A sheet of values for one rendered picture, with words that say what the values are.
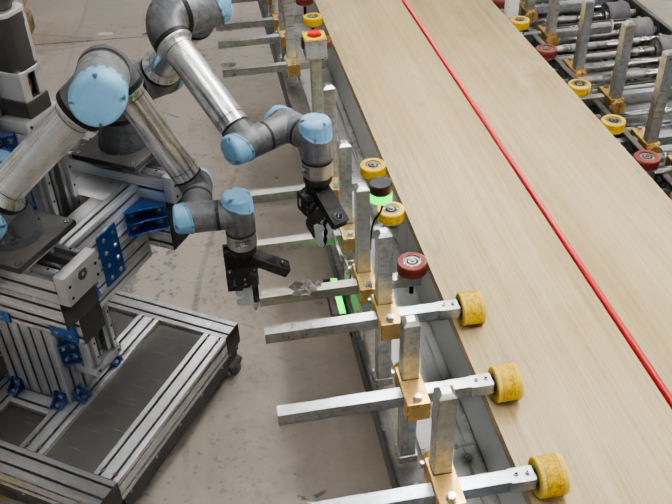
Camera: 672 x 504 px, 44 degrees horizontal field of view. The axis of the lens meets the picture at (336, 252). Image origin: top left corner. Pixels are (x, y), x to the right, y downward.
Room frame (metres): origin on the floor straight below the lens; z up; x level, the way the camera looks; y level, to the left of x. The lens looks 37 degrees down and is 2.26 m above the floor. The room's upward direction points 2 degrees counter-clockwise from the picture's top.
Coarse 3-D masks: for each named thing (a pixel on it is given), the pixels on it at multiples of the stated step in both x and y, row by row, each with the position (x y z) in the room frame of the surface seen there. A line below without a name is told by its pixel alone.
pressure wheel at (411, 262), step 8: (400, 256) 1.75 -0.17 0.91; (408, 256) 1.75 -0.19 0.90; (416, 256) 1.75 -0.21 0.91; (424, 256) 1.75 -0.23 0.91; (400, 264) 1.72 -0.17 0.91; (408, 264) 1.72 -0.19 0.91; (416, 264) 1.72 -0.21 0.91; (424, 264) 1.71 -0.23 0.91; (400, 272) 1.71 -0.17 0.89; (408, 272) 1.70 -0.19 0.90; (416, 272) 1.69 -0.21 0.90; (424, 272) 1.71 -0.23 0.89
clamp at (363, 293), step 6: (354, 264) 1.77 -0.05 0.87; (354, 270) 1.75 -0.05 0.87; (372, 270) 1.74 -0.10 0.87; (354, 276) 1.74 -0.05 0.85; (360, 276) 1.72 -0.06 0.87; (366, 276) 1.72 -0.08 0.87; (372, 276) 1.72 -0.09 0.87; (360, 282) 1.69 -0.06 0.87; (372, 282) 1.69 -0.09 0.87; (360, 288) 1.67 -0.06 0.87; (366, 288) 1.67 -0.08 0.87; (372, 288) 1.67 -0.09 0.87; (360, 294) 1.66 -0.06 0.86; (366, 294) 1.66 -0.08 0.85; (360, 300) 1.66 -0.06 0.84; (366, 300) 1.66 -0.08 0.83
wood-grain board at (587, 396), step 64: (320, 0) 3.66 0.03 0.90; (384, 0) 3.63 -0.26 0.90; (448, 0) 3.60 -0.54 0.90; (384, 64) 2.96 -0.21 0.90; (512, 64) 2.92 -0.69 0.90; (384, 128) 2.46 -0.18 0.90; (448, 128) 2.45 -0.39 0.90; (512, 128) 2.43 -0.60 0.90; (576, 128) 2.41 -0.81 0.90; (448, 192) 2.06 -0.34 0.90; (512, 192) 2.05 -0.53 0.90; (576, 192) 2.04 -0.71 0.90; (640, 192) 2.02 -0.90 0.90; (448, 256) 1.75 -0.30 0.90; (512, 256) 1.74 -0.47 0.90; (640, 256) 1.72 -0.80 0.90; (512, 320) 1.49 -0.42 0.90; (576, 320) 1.48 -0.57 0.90; (640, 320) 1.47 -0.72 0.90; (576, 384) 1.27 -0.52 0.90; (640, 384) 1.27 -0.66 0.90; (512, 448) 1.10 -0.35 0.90; (576, 448) 1.10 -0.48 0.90; (640, 448) 1.09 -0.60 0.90
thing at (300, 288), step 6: (294, 282) 1.70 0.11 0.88; (300, 282) 1.70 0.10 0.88; (306, 282) 1.69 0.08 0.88; (312, 282) 1.71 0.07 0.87; (318, 282) 1.70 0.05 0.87; (294, 288) 1.69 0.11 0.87; (300, 288) 1.68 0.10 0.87; (306, 288) 1.68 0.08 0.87; (312, 288) 1.68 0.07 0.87; (294, 294) 1.66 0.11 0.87; (300, 294) 1.66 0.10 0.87; (306, 294) 1.66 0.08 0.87
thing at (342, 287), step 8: (344, 280) 1.72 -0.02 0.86; (352, 280) 1.72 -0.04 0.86; (392, 280) 1.71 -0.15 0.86; (400, 280) 1.71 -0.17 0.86; (408, 280) 1.71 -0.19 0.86; (416, 280) 1.72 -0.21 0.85; (280, 288) 1.69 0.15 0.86; (288, 288) 1.69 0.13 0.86; (320, 288) 1.69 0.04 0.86; (328, 288) 1.69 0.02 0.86; (336, 288) 1.69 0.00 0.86; (344, 288) 1.69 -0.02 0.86; (352, 288) 1.69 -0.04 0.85; (392, 288) 1.71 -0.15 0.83; (264, 296) 1.66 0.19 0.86; (272, 296) 1.66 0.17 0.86; (280, 296) 1.66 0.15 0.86; (288, 296) 1.67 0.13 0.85; (296, 296) 1.67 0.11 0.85; (304, 296) 1.67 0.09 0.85; (312, 296) 1.68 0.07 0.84; (320, 296) 1.68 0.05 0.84; (328, 296) 1.68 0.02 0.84; (336, 296) 1.69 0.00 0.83; (264, 304) 1.66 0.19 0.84; (272, 304) 1.66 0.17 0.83
